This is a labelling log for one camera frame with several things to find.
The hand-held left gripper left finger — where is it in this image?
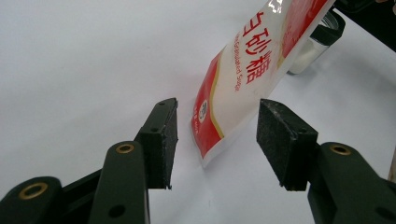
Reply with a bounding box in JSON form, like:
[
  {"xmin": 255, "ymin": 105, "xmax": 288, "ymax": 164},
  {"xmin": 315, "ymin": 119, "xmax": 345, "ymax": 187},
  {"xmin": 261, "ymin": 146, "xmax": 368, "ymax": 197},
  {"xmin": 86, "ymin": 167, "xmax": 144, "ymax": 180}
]
[{"xmin": 88, "ymin": 97, "xmax": 179, "ymax": 224}]

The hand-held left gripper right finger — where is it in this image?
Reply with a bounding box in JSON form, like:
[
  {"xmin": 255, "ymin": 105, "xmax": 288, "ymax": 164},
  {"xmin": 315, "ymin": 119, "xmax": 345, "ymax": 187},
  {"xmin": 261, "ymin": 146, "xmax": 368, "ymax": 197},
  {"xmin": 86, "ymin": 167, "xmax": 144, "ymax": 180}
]
[{"xmin": 256, "ymin": 98, "xmax": 396, "ymax": 224}]

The red and white sugar pouch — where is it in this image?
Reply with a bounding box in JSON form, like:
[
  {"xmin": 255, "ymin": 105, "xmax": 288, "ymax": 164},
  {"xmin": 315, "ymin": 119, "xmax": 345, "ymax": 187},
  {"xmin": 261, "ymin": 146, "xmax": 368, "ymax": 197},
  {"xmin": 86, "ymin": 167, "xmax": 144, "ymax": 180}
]
[{"xmin": 190, "ymin": 0, "xmax": 337, "ymax": 169}]

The wooden table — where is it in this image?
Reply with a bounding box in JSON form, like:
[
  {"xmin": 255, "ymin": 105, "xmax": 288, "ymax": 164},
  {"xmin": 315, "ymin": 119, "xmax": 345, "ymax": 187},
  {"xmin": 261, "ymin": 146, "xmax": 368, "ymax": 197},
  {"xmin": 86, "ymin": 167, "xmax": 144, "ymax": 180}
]
[{"xmin": 387, "ymin": 146, "xmax": 396, "ymax": 185}]

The white paper sheet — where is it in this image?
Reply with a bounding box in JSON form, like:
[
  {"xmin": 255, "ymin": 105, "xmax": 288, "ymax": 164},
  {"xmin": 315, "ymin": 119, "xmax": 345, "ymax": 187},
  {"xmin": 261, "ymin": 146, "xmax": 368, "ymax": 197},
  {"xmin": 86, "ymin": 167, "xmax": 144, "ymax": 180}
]
[{"xmin": 0, "ymin": 0, "xmax": 396, "ymax": 224}]

